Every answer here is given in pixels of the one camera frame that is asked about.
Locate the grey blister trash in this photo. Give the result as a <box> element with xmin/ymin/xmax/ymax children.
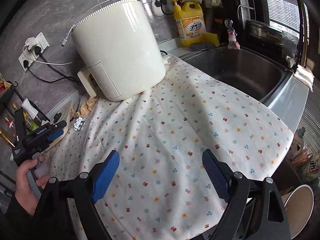
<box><xmin>73</xmin><ymin>117</ymin><xmax>85</xmax><ymax>131</ymax></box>

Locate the brown paper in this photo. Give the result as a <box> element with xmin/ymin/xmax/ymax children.
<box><xmin>71</xmin><ymin>97</ymin><xmax>98</xmax><ymax>119</ymax></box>

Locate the white round trash bin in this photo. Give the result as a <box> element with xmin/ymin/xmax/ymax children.
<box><xmin>281</xmin><ymin>184</ymin><xmax>314</xmax><ymax>239</ymax></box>

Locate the person's left hand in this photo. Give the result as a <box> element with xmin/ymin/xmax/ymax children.
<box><xmin>15</xmin><ymin>153</ymin><xmax>46</xmax><ymax>216</ymax></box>

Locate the red cap oil bottle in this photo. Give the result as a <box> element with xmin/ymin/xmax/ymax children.
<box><xmin>4</xmin><ymin>116</ymin><xmax>17</xmax><ymax>139</ymax></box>

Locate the white top oil sprayer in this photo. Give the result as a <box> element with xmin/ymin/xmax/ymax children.
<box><xmin>22</xmin><ymin>98</ymin><xmax>48</xmax><ymax>126</ymax></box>

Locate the floral white tablecloth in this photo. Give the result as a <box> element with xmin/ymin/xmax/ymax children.
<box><xmin>46</xmin><ymin>56</ymin><xmax>293</xmax><ymax>239</ymax></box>

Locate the white laundry detergent bottle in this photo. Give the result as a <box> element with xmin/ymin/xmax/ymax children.
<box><xmin>286</xmin><ymin>127</ymin><xmax>306</xmax><ymax>160</ymax></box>

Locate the green white refill pouch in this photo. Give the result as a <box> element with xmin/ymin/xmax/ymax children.
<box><xmin>298</xmin><ymin>153</ymin><xmax>320</xmax><ymax>182</ymax></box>

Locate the stainless steel sink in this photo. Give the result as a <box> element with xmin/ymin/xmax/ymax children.
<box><xmin>181</xmin><ymin>45</ymin><xmax>293</xmax><ymax>103</ymax></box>

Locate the white folded rag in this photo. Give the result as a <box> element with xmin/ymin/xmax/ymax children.
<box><xmin>294</xmin><ymin>65</ymin><xmax>315</xmax><ymax>91</ymax></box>

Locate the pink small faucet bottle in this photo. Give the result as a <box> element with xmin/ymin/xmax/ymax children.
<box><xmin>225</xmin><ymin>19</ymin><xmax>240</xmax><ymax>50</ymax></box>

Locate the yellow dish soap jug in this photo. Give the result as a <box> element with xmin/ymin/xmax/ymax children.
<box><xmin>171</xmin><ymin>0</ymin><xmax>220</xmax><ymax>47</ymax></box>

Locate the black dish rack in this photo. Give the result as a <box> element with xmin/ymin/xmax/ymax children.
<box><xmin>228</xmin><ymin>0</ymin><xmax>309</xmax><ymax>71</ymax></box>

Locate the white wall power socket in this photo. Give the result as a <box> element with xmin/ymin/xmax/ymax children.
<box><xmin>18</xmin><ymin>32</ymin><xmax>50</xmax><ymax>72</ymax></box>

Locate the black power cable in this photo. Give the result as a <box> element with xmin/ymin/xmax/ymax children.
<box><xmin>22</xmin><ymin>45</ymin><xmax>83</xmax><ymax>113</ymax></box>

